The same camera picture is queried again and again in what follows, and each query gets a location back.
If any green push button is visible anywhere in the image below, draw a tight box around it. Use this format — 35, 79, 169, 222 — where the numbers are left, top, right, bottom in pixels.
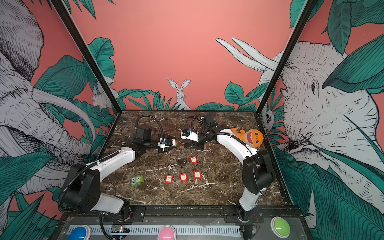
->
270, 216, 291, 239

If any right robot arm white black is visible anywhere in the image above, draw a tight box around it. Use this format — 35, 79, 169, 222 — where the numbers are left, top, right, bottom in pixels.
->
181, 115, 275, 222

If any green monster toy cube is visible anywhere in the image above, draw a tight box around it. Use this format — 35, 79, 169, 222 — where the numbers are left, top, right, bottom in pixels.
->
131, 175, 144, 187

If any orange shark plush toy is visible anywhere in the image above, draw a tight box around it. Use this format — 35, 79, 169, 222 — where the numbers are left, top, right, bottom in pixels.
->
231, 128, 264, 148

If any red padlock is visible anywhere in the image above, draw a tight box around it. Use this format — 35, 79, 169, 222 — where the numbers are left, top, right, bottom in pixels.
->
180, 173, 188, 183
165, 175, 174, 184
194, 171, 202, 180
190, 156, 198, 165

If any pink push button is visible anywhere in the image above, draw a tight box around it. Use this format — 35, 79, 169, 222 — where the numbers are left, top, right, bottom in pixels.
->
157, 226, 177, 240

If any white slotted cable duct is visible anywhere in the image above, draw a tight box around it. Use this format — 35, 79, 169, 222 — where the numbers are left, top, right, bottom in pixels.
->
68, 224, 241, 237

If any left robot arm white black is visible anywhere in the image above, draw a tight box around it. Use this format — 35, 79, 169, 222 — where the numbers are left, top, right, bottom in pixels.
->
58, 120, 177, 222

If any blue push button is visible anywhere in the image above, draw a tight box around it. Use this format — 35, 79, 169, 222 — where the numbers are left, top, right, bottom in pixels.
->
68, 225, 92, 240

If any black mounting rail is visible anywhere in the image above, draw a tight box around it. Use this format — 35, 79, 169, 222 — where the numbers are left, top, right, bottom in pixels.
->
64, 204, 304, 224

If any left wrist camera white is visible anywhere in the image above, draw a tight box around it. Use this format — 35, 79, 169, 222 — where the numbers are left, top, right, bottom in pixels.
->
158, 136, 177, 149

